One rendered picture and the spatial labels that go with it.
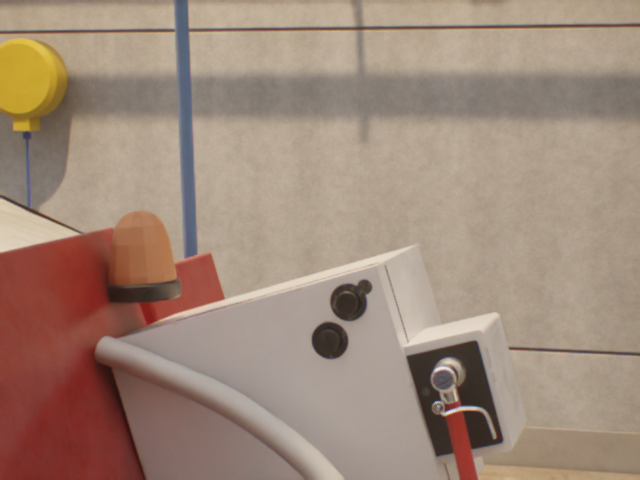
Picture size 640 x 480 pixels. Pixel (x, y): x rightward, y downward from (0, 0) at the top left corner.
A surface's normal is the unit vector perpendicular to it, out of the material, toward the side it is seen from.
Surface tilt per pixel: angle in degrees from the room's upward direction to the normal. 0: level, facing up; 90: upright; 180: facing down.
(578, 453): 90
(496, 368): 75
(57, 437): 70
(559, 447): 90
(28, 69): 90
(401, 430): 90
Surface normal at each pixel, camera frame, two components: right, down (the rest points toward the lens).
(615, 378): -0.26, 0.10
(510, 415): 0.93, -0.24
